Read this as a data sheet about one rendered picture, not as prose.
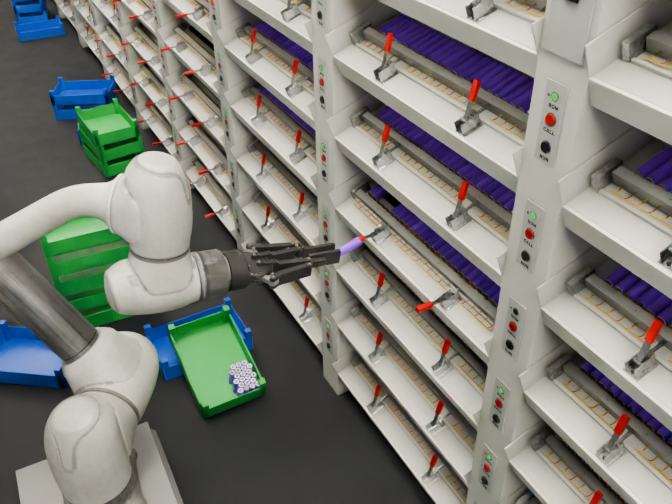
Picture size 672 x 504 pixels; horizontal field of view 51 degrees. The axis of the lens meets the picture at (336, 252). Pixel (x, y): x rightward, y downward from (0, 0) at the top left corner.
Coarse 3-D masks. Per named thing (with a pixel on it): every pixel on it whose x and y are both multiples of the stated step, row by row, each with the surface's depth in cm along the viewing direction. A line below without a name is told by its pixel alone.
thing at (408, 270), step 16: (368, 176) 175; (336, 192) 172; (352, 192) 173; (336, 208) 175; (352, 208) 173; (352, 224) 169; (368, 224) 167; (368, 240) 164; (384, 240) 162; (384, 256) 159; (400, 256) 157; (400, 272) 154; (416, 272) 152; (432, 272) 150; (416, 288) 150; (432, 288) 148; (448, 288) 146; (464, 304) 142; (448, 320) 142; (464, 320) 140; (480, 320) 138; (464, 336) 139; (480, 336) 136; (480, 352) 135
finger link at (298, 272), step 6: (306, 264) 134; (282, 270) 131; (288, 270) 131; (294, 270) 131; (300, 270) 132; (306, 270) 133; (270, 276) 129; (276, 276) 129; (282, 276) 130; (288, 276) 131; (294, 276) 132; (300, 276) 133; (306, 276) 134; (282, 282) 131; (288, 282) 132; (270, 288) 129
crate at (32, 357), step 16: (0, 336) 233; (16, 336) 237; (32, 336) 236; (0, 352) 232; (16, 352) 232; (32, 352) 232; (48, 352) 232; (0, 368) 226; (16, 368) 226; (32, 368) 226; (48, 368) 226; (32, 384) 220; (48, 384) 219; (64, 384) 218
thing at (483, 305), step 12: (360, 192) 172; (372, 204) 168; (384, 216) 163; (396, 228) 160; (408, 240) 156; (420, 252) 152; (432, 264) 150; (444, 264) 148; (432, 276) 149; (444, 276) 147; (456, 276) 144; (468, 288) 141; (480, 300) 138; (480, 312) 138; (492, 312) 136; (492, 324) 135
